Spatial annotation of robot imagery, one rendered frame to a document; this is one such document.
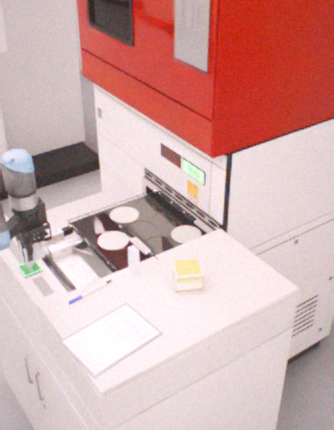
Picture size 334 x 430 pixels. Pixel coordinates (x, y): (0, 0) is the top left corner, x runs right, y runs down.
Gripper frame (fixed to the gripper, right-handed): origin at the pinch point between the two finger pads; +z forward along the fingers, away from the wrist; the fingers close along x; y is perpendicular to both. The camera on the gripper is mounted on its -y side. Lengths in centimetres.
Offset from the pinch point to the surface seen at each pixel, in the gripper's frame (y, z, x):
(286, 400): 92, 98, -27
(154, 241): 41.9, 7.7, -2.4
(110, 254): 26.8, 7.7, -0.3
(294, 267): 97, 35, -16
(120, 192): 55, 16, 41
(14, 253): -0.1, 2.1, 10.1
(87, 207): 39, 16, 39
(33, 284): -1.3, 1.7, -6.6
